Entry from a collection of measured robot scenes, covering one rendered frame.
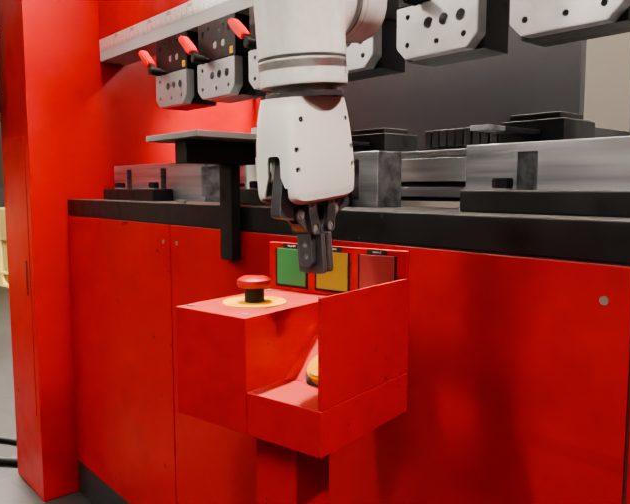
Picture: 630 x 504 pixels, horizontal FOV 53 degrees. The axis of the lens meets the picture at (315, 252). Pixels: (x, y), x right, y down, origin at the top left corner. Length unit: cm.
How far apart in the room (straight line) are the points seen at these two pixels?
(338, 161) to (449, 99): 106
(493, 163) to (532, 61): 64
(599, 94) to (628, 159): 230
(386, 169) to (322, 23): 53
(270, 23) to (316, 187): 15
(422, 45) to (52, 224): 125
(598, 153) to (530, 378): 29
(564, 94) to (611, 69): 165
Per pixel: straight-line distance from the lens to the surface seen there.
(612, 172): 86
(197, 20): 155
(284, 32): 59
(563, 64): 151
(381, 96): 181
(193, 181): 155
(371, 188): 108
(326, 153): 61
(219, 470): 137
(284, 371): 69
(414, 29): 103
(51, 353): 199
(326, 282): 75
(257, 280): 70
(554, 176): 89
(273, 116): 59
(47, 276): 195
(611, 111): 312
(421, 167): 136
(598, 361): 75
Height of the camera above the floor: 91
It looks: 6 degrees down
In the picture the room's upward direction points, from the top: straight up
